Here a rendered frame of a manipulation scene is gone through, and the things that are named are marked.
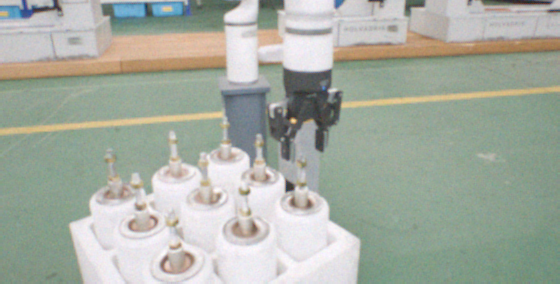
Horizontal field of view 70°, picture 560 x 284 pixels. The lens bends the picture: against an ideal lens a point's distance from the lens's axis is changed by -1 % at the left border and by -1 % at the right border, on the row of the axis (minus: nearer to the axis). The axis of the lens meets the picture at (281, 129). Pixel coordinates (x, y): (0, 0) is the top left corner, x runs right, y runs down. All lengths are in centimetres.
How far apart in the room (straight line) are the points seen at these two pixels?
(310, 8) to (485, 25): 289
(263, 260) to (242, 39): 69
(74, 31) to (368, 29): 187
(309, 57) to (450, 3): 274
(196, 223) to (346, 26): 230
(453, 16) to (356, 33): 75
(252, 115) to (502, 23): 259
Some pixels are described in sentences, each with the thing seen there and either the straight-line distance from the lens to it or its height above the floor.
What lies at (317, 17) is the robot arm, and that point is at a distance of 57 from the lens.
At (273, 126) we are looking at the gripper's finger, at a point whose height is 41.
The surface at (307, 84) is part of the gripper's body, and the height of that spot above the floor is 48.
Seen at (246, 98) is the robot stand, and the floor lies 27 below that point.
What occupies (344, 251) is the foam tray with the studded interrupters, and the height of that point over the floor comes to 18.
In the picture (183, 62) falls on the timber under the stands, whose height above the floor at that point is 5.
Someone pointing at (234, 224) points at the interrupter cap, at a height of 25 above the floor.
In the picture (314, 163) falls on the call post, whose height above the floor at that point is 20.
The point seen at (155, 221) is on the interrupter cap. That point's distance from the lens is 70.
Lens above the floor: 64
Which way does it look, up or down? 23 degrees down
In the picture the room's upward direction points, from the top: straight up
